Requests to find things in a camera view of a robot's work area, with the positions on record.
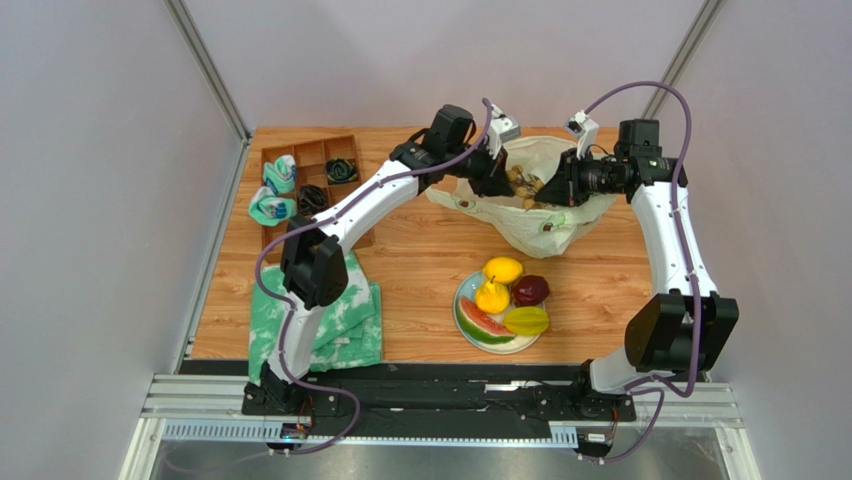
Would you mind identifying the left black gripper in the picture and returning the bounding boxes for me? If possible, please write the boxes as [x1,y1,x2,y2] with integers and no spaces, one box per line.
[444,137,514,198]

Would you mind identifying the fake brown grapes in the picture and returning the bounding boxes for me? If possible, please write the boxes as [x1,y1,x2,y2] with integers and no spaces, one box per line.
[506,165,545,210]

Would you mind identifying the avocado print plastic bag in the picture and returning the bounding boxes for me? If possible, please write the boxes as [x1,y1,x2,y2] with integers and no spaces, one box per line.
[426,136,616,259]

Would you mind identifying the yellow fake lemon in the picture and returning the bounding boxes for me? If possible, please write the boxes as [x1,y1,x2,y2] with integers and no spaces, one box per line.
[482,256,524,285]

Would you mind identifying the dark red fake fruit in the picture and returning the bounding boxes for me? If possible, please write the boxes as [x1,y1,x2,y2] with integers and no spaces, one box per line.
[510,275,551,307]

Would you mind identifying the yellow fake pear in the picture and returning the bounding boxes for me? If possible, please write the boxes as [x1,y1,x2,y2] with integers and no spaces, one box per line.
[474,278,511,315]

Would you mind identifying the fake watermelon slice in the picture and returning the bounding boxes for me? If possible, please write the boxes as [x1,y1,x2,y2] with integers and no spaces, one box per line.
[455,296,516,345]

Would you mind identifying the yellow green fake starfruit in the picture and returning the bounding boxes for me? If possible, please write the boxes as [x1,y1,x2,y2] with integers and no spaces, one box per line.
[503,306,551,336]

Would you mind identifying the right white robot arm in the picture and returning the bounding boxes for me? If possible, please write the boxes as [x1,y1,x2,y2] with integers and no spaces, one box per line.
[535,112,739,397]

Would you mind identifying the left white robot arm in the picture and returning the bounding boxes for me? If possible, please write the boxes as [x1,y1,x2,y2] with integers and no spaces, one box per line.
[255,99,521,387]

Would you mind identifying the blue cream ceramic plate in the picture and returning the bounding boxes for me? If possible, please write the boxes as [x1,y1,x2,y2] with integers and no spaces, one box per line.
[453,270,541,355]

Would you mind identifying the dark green rolled sock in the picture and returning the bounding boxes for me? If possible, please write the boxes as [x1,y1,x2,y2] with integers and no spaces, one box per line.
[325,158,359,185]

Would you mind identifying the wooden compartment tray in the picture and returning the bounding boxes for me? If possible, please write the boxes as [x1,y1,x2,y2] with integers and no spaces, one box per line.
[259,134,375,264]

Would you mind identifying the black rolled sock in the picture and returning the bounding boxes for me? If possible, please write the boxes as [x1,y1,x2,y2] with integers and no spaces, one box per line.
[297,184,329,216]

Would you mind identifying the teal white rolled sock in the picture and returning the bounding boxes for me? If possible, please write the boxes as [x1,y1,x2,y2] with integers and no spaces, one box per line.
[263,154,297,195]

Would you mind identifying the green white tie-dye cloth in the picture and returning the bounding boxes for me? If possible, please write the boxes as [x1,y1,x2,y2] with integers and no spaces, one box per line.
[248,252,382,384]

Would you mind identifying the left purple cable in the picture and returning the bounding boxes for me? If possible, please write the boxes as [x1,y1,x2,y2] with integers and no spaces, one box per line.
[254,98,495,457]

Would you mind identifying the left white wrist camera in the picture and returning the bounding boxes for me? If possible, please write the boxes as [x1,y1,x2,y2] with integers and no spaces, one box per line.
[485,114,521,159]

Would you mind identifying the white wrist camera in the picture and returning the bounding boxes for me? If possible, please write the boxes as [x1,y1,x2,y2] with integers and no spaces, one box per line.
[485,114,521,159]
[564,110,599,160]

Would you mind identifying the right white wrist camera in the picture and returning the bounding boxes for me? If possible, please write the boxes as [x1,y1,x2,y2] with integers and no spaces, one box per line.
[564,110,599,160]

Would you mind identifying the aluminium frame post right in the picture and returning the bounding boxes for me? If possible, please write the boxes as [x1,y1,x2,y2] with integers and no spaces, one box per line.
[642,0,726,119]

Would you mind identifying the aluminium frame post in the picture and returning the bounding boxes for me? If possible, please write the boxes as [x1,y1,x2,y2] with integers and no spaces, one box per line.
[642,0,726,119]
[164,0,252,144]

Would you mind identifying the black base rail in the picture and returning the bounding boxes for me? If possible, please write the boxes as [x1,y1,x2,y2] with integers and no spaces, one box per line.
[241,363,637,440]

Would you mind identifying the aluminium frame post left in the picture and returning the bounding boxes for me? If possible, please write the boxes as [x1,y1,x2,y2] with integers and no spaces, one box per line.
[164,0,252,144]

